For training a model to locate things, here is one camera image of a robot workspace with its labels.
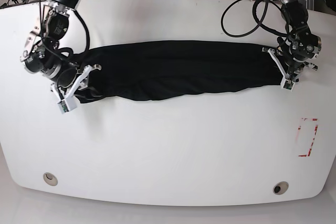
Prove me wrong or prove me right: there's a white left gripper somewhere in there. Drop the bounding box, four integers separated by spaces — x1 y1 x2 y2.
262 47 318 84

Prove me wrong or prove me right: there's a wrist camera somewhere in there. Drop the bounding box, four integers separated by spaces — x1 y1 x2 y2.
280 77 296 92
57 97 77 114

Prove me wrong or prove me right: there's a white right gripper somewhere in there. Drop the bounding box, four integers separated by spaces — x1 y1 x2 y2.
49 63 102 100

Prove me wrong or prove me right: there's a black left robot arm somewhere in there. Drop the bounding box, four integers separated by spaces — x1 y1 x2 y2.
239 0 322 90

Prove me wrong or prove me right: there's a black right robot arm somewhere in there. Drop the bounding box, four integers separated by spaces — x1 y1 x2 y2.
20 0 103 103

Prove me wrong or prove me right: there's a right table grommet hole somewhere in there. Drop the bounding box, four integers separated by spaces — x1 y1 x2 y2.
273 182 289 195

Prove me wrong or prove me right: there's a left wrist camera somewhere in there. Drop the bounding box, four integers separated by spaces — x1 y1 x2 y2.
280 77 296 92

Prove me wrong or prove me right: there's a left table grommet hole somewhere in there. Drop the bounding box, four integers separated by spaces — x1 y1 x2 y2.
43 173 58 186

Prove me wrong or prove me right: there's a black T-shirt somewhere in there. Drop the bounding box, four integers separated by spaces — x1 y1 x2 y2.
75 40 282 103

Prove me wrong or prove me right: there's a red tape rectangle marking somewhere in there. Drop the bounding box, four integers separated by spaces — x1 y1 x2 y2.
295 118 319 157

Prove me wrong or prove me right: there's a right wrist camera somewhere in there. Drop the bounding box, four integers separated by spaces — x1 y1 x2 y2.
57 97 77 114

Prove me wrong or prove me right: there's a table grommet hole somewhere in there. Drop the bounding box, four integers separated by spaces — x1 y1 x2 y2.
43 173 58 186
273 182 289 195

